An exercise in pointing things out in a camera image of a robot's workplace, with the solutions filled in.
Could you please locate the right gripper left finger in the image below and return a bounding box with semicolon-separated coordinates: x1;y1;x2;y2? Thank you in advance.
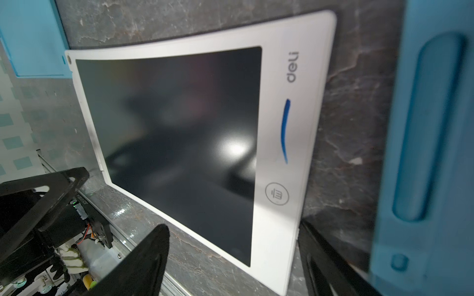
86;224;170;296

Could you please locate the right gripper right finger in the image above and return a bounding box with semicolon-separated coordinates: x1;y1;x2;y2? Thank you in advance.
297;220;380;296

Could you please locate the blue front drawing tablet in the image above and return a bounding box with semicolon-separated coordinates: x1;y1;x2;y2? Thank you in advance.
370;1;474;296

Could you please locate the blue drawing tablet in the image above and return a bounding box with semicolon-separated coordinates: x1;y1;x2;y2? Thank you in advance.
1;0;72;79
370;1;474;296

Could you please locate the white drawing tablet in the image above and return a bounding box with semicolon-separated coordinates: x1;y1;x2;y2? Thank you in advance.
66;10;337;296

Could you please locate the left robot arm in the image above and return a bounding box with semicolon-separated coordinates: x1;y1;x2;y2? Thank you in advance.
1;167;113;296

